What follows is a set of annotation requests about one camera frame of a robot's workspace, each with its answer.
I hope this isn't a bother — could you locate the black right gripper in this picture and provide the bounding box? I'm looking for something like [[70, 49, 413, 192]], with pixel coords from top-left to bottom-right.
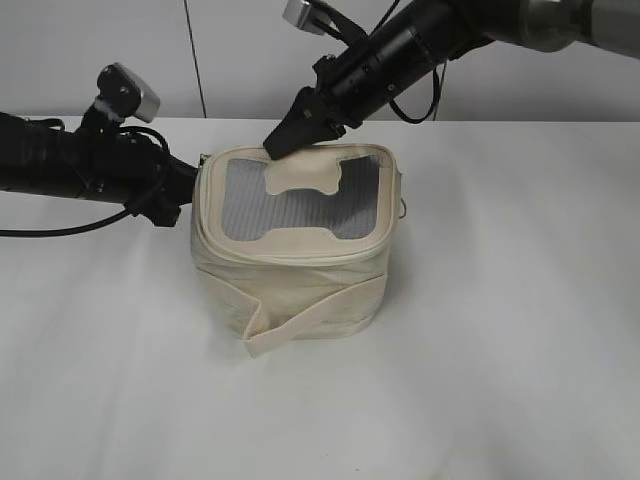
[[263, 27, 440, 160]]

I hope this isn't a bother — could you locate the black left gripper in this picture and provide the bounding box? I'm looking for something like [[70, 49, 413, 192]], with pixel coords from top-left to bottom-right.
[[84, 127, 198, 227]]

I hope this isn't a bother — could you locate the cream canvas zipper bag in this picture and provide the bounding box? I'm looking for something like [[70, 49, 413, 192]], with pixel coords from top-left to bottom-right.
[[191, 144, 402, 357]]

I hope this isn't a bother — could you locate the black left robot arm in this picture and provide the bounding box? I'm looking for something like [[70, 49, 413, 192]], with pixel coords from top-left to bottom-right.
[[1, 113, 198, 227]]

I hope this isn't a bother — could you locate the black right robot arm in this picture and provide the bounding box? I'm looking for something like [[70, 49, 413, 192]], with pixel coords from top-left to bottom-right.
[[263, 1, 639, 160]]

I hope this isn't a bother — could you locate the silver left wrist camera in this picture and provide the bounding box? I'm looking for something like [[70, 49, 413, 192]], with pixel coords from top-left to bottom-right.
[[97, 62, 161, 123]]

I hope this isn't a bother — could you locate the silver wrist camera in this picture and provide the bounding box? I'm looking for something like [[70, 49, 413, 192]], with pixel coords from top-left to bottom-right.
[[97, 62, 161, 123], [282, 0, 332, 36]]

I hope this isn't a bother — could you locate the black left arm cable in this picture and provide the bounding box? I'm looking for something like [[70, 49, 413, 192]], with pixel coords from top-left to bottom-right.
[[0, 127, 171, 239]]

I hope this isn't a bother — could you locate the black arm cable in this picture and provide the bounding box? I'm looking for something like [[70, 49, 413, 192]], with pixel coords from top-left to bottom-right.
[[0, 127, 171, 239], [389, 62, 444, 124]]

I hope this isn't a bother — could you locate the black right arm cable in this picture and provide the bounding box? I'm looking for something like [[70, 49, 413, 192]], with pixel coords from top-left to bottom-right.
[[389, 62, 444, 124]]

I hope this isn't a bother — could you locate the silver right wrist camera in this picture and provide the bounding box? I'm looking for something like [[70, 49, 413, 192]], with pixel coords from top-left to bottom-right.
[[282, 0, 332, 36]]

